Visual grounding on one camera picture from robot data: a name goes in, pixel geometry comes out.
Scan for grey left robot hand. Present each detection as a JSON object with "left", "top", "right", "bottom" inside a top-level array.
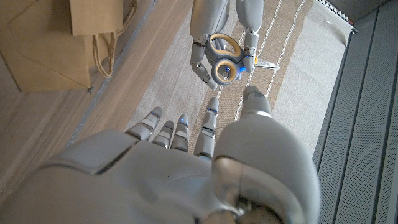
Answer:
[{"left": 189, "top": 0, "right": 265, "bottom": 91}]

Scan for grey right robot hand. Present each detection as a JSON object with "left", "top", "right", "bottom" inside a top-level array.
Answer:
[{"left": 0, "top": 85, "right": 321, "bottom": 224}]

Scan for grey scissors with tan handles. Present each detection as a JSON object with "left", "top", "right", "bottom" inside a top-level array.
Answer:
[{"left": 205, "top": 32, "right": 282, "bottom": 86}]

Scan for beige striped curtain backdrop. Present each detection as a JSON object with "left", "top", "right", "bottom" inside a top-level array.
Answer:
[{"left": 124, "top": 0, "right": 354, "bottom": 156}]

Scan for black triangle-patterned trim strip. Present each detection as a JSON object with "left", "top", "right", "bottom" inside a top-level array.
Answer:
[{"left": 315, "top": 0, "right": 358, "bottom": 34}]

